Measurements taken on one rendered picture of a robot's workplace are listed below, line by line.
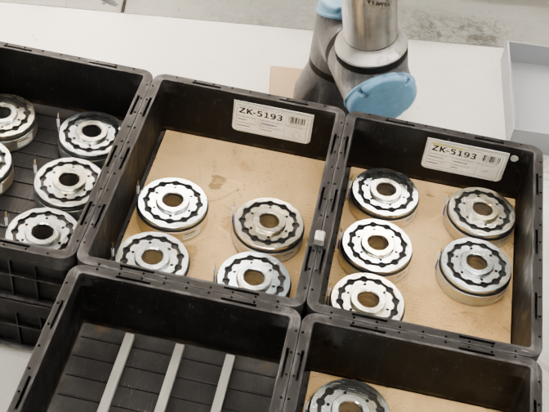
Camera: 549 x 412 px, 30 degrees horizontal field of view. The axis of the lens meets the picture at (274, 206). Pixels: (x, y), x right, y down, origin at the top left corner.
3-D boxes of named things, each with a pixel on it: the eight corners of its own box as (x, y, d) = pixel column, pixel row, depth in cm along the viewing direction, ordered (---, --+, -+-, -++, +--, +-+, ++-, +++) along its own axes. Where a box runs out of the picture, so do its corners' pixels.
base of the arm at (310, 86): (290, 72, 193) (296, 29, 186) (368, 76, 195) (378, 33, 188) (296, 125, 183) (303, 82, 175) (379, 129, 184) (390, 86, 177)
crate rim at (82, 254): (155, 83, 159) (156, 71, 158) (345, 120, 158) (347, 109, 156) (73, 273, 132) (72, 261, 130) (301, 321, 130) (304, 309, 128)
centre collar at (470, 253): (459, 248, 147) (460, 245, 147) (493, 254, 147) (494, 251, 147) (458, 274, 144) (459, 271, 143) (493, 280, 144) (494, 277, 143)
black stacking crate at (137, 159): (156, 130, 166) (157, 75, 158) (335, 166, 164) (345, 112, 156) (78, 318, 139) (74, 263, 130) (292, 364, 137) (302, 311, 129)
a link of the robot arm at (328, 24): (363, 34, 187) (377, -29, 177) (386, 81, 178) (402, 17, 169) (301, 38, 184) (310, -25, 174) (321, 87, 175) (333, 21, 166)
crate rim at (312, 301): (345, 120, 158) (347, 109, 156) (538, 158, 156) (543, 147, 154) (301, 321, 130) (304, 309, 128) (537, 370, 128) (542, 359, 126)
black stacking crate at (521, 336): (337, 166, 164) (348, 112, 156) (520, 203, 162) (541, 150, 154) (295, 364, 137) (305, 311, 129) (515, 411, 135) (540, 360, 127)
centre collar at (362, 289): (351, 284, 141) (352, 281, 140) (387, 291, 140) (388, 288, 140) (347, 311, 137) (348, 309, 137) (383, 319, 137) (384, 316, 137)
